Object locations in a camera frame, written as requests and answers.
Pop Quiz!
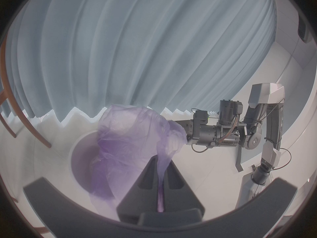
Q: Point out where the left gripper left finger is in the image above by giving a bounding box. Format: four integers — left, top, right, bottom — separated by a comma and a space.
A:
116, 155, 160, 224

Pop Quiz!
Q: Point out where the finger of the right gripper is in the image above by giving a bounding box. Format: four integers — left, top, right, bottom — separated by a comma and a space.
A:
168, 119, 194, 134

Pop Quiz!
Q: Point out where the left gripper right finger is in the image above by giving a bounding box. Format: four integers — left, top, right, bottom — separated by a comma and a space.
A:
162, 160, 205, 220

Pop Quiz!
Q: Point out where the purple plastic bag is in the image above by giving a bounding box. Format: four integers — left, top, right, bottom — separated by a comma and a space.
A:
90, 104, 189, 213

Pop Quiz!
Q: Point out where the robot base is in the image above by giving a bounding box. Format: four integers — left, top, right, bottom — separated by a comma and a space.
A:
234, 171, 273, 211

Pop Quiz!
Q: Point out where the white trash bin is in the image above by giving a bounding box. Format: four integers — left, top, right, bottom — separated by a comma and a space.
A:
70, 130, 159, 200

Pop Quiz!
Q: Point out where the pale blue curtain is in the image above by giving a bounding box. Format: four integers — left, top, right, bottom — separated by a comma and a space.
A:
5, 0, 276, 123

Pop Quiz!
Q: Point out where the white wooden-legged chair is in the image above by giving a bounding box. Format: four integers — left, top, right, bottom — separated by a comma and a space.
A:
0, 41, 52, 148

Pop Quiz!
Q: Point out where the black cable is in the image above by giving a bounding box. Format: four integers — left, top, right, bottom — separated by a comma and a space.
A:
271, 148, 292, 170
190, 143, 212, 154

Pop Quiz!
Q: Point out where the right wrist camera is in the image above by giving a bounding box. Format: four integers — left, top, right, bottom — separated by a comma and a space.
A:
193, 110, 210, 123

